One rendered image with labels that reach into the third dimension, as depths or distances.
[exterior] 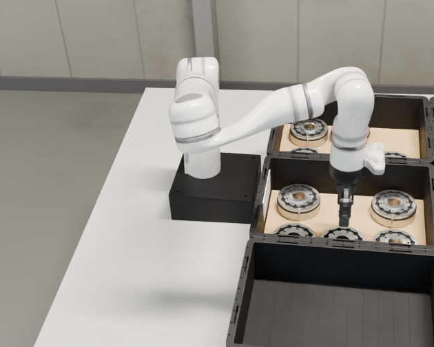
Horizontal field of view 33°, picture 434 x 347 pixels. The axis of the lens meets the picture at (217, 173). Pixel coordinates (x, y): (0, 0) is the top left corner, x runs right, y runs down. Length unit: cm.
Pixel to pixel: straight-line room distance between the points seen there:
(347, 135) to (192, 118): 31
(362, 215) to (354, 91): 45
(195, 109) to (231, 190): 56
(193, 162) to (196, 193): 9
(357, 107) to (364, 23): 218
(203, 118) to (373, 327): 54
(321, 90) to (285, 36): 220
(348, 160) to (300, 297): 31
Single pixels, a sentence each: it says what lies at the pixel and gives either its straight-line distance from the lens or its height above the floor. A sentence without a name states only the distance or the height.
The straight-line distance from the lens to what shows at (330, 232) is 166.
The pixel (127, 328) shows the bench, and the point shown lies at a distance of 170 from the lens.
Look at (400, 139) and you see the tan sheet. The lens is 202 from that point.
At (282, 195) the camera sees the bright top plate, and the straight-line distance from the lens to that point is 176.
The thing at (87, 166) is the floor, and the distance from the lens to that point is 340.
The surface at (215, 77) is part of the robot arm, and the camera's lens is 180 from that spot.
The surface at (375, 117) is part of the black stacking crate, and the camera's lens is 204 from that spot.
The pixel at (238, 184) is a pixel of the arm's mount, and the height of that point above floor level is 78.
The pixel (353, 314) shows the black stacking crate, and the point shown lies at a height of 83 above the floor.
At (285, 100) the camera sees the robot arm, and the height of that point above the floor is 124.
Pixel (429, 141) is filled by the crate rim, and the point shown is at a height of 92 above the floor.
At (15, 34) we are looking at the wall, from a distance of 395.
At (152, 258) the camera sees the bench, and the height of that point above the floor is 70.
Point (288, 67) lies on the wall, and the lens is 369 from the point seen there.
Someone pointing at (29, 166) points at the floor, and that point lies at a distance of 349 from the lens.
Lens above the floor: 197
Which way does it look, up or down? 37 degrees down
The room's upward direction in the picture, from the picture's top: 4 degrees counter-clockwise
